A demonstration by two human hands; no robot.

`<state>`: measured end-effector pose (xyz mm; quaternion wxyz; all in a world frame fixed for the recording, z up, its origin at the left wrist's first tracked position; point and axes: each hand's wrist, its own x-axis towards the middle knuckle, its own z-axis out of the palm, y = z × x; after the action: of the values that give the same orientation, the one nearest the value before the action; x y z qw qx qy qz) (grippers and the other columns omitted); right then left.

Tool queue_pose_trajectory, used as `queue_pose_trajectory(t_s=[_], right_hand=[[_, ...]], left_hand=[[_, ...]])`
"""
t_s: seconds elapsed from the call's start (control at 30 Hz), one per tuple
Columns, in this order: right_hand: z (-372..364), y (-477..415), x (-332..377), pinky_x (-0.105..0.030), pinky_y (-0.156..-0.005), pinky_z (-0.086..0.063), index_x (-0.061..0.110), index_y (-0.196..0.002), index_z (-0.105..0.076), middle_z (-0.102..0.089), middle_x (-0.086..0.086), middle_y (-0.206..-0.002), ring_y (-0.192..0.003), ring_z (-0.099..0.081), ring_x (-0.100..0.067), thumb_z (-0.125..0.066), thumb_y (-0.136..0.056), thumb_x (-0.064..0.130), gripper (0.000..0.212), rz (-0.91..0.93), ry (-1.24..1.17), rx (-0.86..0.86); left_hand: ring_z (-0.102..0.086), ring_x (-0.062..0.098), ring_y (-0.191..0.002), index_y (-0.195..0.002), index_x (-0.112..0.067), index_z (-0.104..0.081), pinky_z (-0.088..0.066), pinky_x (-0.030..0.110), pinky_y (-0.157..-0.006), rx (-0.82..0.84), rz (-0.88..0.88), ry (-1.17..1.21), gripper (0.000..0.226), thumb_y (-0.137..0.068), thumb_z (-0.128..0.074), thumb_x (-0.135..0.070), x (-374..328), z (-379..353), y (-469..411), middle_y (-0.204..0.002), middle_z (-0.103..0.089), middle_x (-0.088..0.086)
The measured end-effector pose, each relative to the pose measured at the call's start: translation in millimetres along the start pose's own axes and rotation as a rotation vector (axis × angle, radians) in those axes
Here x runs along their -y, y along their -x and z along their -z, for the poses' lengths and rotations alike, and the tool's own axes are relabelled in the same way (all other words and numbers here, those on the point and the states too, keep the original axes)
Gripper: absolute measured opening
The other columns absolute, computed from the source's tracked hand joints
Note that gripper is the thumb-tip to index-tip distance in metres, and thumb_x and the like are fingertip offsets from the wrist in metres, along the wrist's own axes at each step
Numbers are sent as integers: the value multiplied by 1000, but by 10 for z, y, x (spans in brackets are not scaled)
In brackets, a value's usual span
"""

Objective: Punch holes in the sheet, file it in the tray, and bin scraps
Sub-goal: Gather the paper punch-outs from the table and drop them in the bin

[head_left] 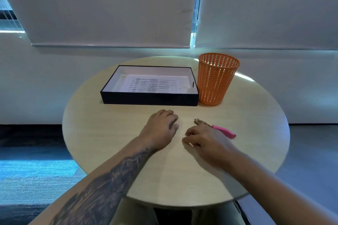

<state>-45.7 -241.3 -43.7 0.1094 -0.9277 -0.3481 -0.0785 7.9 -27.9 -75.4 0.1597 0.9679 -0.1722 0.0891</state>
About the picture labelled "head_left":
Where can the person's right hand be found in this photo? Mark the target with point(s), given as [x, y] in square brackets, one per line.
[211, 145]

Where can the person's left hand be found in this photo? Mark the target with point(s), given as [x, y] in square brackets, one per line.
[157, 130]

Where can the person's left thumb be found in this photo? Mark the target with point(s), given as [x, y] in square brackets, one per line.
[174, 126]

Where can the person's right thumb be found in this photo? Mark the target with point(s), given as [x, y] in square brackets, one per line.
[190, 140]

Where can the person's left forearm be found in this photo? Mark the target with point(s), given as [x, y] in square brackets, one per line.
[105, 188]

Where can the person's right forearm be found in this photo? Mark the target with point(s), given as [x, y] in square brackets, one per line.
[274, 193]

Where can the black tray box white inside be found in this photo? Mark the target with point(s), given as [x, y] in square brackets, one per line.
[147, 98]

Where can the printed paper sheet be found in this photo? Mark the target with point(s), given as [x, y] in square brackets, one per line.
[151, 84]

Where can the orange mesh basket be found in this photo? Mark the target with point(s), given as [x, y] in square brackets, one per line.
[215, 79]

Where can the wide white roller blind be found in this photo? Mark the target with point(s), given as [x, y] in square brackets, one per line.
[105, 6]

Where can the window with slatted blind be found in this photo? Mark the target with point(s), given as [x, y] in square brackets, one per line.
[9, 16]

